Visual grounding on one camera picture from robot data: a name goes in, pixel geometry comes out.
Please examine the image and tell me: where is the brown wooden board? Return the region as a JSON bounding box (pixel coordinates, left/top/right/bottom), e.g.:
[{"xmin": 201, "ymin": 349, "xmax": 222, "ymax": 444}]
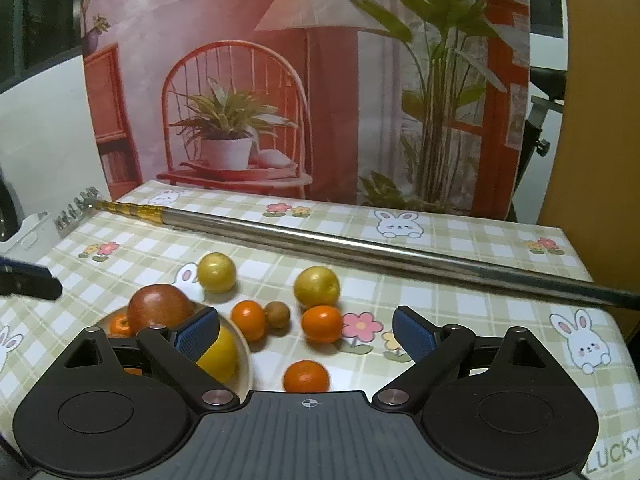
[{"xmin": 536, "ymin": 0, "xmax": 640, "ymax": 340}]

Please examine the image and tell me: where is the small brown longan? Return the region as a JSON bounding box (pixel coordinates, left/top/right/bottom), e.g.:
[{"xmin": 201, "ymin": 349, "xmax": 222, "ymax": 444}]
[{"xmin": 264, "ymin": 301, "xmax": 291, "ymax": 330}]

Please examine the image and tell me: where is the small orange tangerine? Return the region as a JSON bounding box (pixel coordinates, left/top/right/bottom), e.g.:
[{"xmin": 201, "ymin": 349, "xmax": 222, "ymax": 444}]
[{"xmin": 108, "ymin": 312, "xmax": 131, "ymax": 338}]

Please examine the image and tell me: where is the checkered bunny tablecloth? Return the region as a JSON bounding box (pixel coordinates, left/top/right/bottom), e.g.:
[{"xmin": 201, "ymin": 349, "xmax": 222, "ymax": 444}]
[{"xmin": 1, "ymin": 181, "xmax": 639, "ymax": 479}]

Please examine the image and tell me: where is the large yellow lemon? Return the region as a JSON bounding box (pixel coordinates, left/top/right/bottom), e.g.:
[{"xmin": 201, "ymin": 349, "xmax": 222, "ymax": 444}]
[{"xmin": 196, "ymin": 326, "xmax": 239, "ymax": 384}]

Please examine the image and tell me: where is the printed room backdrop poster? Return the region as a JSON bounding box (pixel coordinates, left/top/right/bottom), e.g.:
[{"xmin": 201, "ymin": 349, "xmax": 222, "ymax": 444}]
[{"xmin": 80, "ymin": 0, "xmax": 530, "ymax": 220}]

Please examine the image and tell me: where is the green yellow round fruit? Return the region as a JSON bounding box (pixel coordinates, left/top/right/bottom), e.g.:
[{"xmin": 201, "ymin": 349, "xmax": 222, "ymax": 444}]
[{"xmin": 198, "ymin": 252, "xmax": 236, "ymax": 294}]

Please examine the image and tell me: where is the white plastic basket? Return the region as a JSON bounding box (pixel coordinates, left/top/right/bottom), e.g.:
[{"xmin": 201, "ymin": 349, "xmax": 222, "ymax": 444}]
[{"xmin": 0, "ymin": 211, "xmax": 61, "ymax": 263}]

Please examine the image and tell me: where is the telescopic metal pole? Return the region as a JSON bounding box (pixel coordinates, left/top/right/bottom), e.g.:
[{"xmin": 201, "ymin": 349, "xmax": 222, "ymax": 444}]
[{"xmin": 54, "ymin": 186, "xmax": 639, "ymax": 311}]

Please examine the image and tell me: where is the beige round plate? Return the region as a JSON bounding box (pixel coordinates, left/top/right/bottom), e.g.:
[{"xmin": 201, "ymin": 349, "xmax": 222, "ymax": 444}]
[{"xmin": 99, "ymin": 294, "xmax": 253, "ymax": 399}]

